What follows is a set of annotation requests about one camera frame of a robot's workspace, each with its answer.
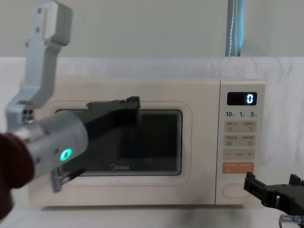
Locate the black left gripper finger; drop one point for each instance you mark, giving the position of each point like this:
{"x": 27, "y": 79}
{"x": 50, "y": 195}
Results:
{"x": 131, "y": 102}

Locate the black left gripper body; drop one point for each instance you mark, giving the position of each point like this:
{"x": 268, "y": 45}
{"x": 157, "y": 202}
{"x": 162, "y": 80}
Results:
{"x": 107, "y": 114}

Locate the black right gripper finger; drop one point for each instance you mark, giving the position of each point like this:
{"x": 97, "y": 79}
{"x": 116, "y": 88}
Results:
{"x": 256, "y": 186}
{"x": 297, "y": 180}

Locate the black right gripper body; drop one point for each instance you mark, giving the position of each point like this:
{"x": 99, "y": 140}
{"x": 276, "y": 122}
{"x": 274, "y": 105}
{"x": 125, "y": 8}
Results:
{"x": 289, "y": 197}

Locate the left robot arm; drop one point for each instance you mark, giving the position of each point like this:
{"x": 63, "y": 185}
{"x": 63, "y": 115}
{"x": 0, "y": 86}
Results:
{"x": 54, "y": 135}

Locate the cream microwave oven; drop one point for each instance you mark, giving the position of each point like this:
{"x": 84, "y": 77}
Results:
{"x": 142, "y": 90}

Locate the white table cloth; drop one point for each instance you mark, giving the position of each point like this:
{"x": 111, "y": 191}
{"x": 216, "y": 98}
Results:
{"x": 166, "y": 218}

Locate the grey striped post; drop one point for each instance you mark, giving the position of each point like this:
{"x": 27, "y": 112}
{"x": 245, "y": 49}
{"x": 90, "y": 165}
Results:
{"x": 234, "y": 28}

